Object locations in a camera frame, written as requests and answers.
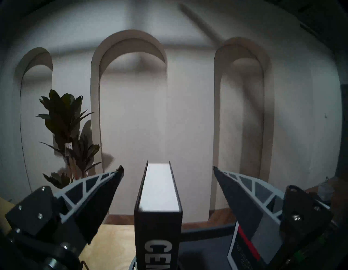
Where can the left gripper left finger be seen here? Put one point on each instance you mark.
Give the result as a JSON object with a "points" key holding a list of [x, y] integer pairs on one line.
{"points": [[89, 201]]}

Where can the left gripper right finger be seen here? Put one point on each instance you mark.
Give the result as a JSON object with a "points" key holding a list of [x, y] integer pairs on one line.
{"points": [[244, 204]]}

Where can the black Crime and Punishment book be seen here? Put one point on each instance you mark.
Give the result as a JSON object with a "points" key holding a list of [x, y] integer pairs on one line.
{"points": [[239, 253]]}

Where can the black Century book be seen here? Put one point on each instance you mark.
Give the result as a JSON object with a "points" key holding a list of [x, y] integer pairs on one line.
{"points": [[159, 217]]}

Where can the black metal utility cart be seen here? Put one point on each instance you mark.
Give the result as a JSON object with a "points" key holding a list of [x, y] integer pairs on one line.
{"points": [[206, 250]]}

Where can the tall dark green plant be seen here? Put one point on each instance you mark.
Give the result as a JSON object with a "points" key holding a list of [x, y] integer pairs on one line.
{"points": [[68, 128]]}

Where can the clear plastic container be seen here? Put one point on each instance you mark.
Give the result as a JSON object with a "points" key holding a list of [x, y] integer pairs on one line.
{"points": [[327, 186]]}

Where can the dark door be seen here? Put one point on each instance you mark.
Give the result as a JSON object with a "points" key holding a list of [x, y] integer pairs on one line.
{"points": [[344, 130]]}

